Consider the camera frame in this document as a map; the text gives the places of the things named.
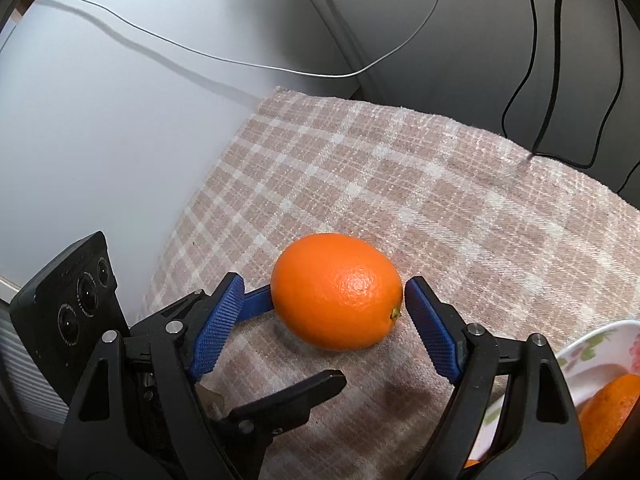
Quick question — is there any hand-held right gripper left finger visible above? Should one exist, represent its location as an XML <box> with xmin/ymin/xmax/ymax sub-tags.
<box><xmin>56</xmin><ymin>271</ymin><xmax>247</xmax><ymax>480</ymax></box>

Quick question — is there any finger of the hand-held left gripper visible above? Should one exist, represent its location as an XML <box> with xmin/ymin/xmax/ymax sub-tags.
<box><xmin>242</xmin><ymin>284</ymin><xmax>276</xmax><ymax>324</ymax></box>
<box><xmin>212</xmin><ymin>370</ymin><xmax>347</xmax><ymax>480</ymax></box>

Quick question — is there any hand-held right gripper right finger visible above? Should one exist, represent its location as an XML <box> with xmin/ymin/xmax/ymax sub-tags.
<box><xmin>404</xmin><ymin>275</ymin><xmax>587</xmax><ymax>480</ymax></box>

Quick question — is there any large orange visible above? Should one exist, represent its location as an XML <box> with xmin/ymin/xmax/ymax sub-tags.
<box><xmin>270</xmin><ymin>233</ymin><xmax>404</xmax><ymax>352</ymax></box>

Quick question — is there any white floral plate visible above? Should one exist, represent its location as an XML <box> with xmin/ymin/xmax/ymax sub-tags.
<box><xmin>470</xmin><ymin>319</ymin><xmax>640</xmax><ymax>467</ymax></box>

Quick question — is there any grey ribbed panel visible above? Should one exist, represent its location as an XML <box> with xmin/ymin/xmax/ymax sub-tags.
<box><xmin>0</xmin><ymin>280</ymin><xmax>68</xmax><ymax>446</ymax></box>

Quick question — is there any beige checked tablecloth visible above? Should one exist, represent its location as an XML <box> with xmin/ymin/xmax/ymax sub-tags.
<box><xmin>142</xmin><ymin>86</ymin><xmax>640</xmax><ymax>480</ymax></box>

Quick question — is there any smooth mandarin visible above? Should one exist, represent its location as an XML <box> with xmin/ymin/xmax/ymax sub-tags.
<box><xmin>577</xmin><ymin>374</ymin><xmax>640</xmax><ymax>467</ymax></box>

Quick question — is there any thin white cable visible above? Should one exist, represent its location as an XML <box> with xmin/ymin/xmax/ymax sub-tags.
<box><xmin>35</xmin><ymin>0</ymin><xmax>446</xmax><ymax>79</ymax></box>

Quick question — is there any black cable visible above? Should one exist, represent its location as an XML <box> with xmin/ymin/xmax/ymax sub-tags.
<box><xmin>531</xmin><ymin>0</ymin><xmax>626</xmax><ymax>170</ymax></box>
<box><xmin>616</xmin><ymin>157</ymin><xmax>640</xmax><ymax>195</ymax></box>
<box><xmin>501</xmin><ymin>0</ymin><xmax>537</xmax><ymax>133</ymax></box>

